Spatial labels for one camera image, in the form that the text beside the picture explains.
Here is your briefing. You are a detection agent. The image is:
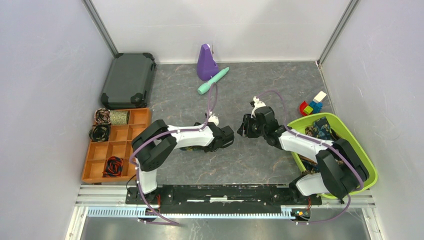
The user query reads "blue yellow floral tie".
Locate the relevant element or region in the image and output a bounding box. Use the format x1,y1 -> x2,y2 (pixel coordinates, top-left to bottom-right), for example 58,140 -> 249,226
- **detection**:
179,146 -> 207,153

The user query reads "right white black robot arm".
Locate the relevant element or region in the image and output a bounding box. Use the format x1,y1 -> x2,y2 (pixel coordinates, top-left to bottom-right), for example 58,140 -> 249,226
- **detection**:
237,106 -> 370,204

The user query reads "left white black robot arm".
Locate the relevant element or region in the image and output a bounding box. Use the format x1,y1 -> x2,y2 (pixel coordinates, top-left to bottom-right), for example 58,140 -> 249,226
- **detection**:
129,119 -> 235,204

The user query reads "pile of patterned ties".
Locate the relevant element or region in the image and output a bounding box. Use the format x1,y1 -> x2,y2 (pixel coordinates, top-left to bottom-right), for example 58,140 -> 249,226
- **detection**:
298,117 -> 340,174

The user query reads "teal cylindrical pen tool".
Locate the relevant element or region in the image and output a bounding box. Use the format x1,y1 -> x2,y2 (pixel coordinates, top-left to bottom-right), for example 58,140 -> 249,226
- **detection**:
197,67 -> 230,95

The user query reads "colourful toy block stack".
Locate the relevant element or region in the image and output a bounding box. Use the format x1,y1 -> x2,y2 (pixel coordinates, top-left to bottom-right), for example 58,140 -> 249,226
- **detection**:
299,91 -> 327,116

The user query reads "purple metronome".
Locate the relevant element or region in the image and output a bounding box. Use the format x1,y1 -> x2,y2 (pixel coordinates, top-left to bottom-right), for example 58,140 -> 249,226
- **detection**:
196,43 -> 220,82

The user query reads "lime green plastic bin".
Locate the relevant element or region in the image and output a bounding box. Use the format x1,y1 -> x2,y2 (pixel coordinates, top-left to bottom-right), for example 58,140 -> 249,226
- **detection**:
283,112 -> 378,199

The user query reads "orange compartment tray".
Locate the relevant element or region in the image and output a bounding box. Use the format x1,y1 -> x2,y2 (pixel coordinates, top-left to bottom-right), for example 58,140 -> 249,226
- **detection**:
81,108 -> 152,184

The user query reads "rolled olive speckled tie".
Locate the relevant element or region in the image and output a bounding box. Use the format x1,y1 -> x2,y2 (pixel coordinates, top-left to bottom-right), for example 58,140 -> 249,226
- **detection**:
109,110 -> 130,125

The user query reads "dark green hard case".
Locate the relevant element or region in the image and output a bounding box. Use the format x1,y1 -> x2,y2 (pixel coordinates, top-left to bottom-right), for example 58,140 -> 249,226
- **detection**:
100,52 -> 157,110

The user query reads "rolled orange black tie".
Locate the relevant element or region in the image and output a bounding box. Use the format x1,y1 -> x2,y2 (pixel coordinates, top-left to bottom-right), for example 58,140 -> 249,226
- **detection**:
102,156 -> 124,178

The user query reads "rolled pink brown tie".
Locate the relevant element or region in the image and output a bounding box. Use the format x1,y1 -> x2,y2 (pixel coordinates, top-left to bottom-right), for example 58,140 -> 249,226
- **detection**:
93,108 -> 112,126

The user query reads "rolled black patterned tie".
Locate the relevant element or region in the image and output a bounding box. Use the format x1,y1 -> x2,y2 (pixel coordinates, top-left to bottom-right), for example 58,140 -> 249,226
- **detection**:
88,124 -> 111,143

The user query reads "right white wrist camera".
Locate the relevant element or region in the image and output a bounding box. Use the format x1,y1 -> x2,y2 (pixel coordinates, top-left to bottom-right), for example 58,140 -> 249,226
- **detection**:
250,96 -> 267,118

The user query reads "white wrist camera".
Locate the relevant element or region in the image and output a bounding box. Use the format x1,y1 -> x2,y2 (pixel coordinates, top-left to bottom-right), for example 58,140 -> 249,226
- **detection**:
250,96 -> 267,118
205,111 -> 219,126

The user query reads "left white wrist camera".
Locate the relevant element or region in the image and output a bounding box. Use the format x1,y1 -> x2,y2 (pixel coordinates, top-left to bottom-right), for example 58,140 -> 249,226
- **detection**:
205,111 -> 219,126

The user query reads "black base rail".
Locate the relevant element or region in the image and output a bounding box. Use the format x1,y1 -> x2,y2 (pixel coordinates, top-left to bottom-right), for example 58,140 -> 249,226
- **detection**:
145,184 -> 322,215

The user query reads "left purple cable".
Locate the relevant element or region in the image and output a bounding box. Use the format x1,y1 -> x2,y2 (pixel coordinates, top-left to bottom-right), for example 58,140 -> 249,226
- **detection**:
128,82 -> 220,228

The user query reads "purple cable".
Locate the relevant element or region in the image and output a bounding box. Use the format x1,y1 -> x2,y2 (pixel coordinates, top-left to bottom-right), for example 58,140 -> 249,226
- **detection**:
256,90 -> 365,226
128,82 -> 220,228

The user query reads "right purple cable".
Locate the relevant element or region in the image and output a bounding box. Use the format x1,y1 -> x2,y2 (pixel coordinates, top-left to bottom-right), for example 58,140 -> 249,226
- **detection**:
256,90 -> 365,226

